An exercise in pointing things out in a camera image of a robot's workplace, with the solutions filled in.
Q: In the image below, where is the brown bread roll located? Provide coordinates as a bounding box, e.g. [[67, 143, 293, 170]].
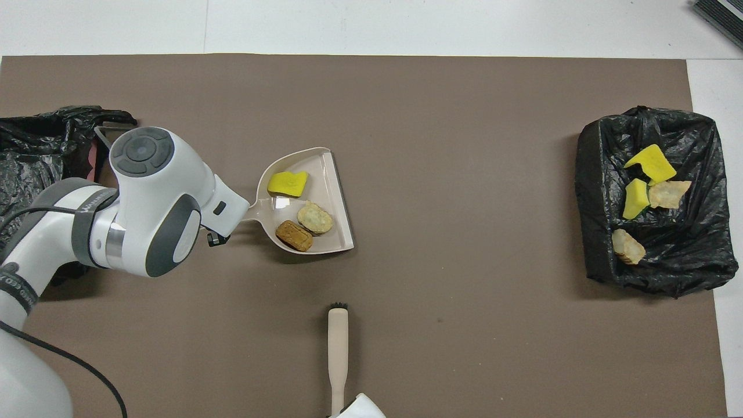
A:
[[275, 220, 314, 252]]

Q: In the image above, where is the pale bread chunk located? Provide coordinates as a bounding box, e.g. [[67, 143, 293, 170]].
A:
[[648, 180, 692, 209], [297, 201, 334, 235]]

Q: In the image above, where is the beige plastic dustpan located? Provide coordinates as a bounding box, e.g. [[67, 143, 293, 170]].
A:
[[239, 147, 355, 255]]

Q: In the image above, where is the beige hand brush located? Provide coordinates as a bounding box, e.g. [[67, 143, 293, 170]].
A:
[[327, 301, 349, 417]]

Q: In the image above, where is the striped croissant piece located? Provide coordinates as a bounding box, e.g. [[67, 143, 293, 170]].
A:
[[612, 228, 646, 265]]

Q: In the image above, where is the large yellow sponge piece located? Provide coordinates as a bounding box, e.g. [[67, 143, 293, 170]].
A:
[[623, 144, 677, 186]]

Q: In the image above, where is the black bag lined pink bin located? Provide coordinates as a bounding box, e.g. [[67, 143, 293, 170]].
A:
[[0, 106, 139, 288]]

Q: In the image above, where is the brown table mat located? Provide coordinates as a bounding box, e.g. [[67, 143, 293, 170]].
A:
[[0, 53, 728, 418]]

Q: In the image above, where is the dark ribbed panel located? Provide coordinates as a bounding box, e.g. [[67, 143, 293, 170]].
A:
[[691, 0, 743, 52]]

